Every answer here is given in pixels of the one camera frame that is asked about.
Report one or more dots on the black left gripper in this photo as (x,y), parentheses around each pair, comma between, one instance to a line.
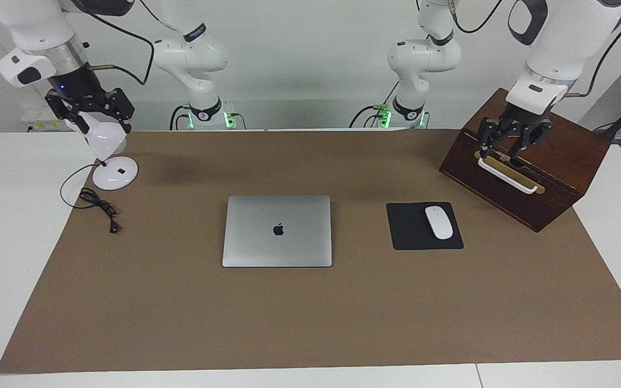
(521,123)

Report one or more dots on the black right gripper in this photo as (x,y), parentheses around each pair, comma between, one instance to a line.
(80,89)

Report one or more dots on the silver Apple laptop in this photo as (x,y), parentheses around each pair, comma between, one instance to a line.
(278,248)

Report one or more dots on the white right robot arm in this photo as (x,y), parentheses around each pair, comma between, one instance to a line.
(35,27)

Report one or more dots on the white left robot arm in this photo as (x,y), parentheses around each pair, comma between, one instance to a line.
(564,37)

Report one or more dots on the white yellow power strip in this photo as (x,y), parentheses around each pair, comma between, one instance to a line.
(46,121)

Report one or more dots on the dark wooden box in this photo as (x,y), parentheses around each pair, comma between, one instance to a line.
(569,156)

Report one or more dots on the white desk lamp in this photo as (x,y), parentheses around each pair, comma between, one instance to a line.
(114,175)

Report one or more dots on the white computer mouse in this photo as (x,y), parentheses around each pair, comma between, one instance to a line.
(439,222)

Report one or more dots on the black mouse pad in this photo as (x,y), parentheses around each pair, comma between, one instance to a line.
(407,231)

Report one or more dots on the brown table mat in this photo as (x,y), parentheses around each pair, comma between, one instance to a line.
(310,312)

